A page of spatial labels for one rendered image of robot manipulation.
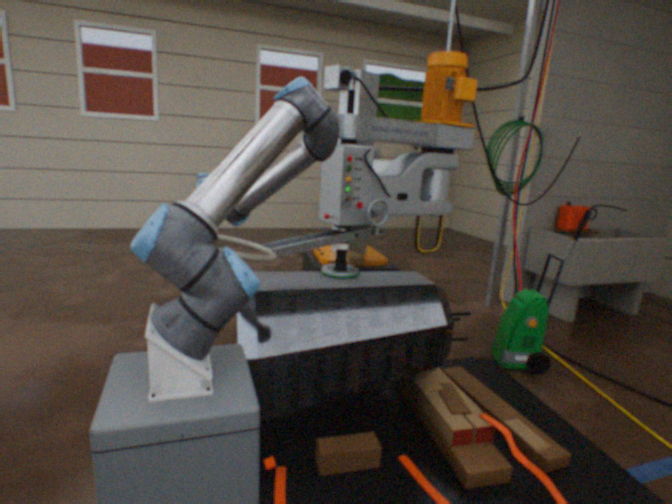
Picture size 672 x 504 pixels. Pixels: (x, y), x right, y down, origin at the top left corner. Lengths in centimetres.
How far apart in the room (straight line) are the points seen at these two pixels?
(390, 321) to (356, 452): 65
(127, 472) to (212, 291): 48
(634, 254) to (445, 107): 310
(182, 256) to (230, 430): 46
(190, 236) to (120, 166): 714
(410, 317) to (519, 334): 133
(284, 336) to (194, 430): 94
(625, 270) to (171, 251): 462
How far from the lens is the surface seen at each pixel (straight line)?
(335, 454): 217
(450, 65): 270
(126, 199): 828
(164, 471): 124
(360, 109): 300
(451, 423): 236
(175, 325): 117
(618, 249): 497
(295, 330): 203
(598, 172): 555
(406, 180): 246
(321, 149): 141
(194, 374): 120
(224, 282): 114
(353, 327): 211
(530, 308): 335
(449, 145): 264
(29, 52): 857
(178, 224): 113
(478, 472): 228
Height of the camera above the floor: 150
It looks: 14 degrees down
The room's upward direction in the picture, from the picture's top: 3 degrees clockwise
